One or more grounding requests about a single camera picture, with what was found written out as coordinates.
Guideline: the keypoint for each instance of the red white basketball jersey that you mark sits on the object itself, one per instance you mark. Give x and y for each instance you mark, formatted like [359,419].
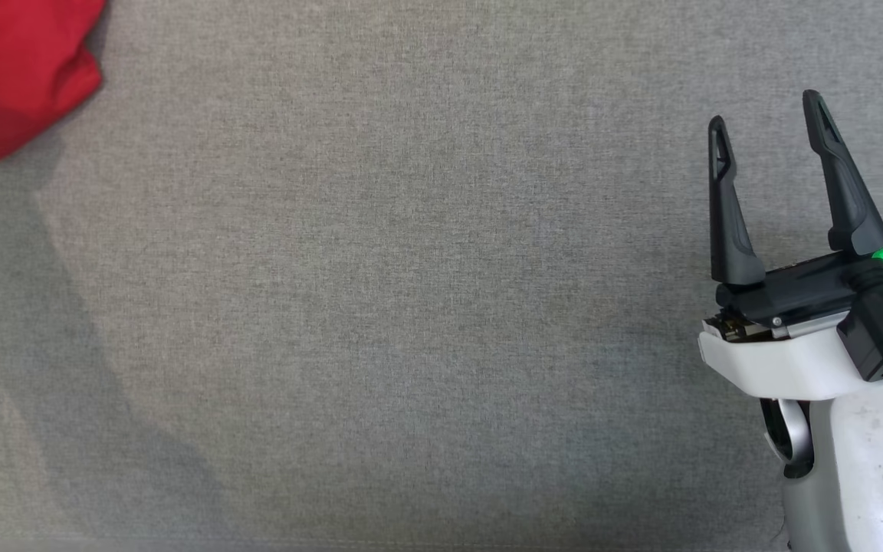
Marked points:
[12,77]

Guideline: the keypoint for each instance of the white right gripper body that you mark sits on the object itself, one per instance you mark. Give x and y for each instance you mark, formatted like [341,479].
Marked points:
[786,360]

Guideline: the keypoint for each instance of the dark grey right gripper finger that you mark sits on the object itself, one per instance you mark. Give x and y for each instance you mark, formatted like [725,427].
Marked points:
[848,199]
[729,230]

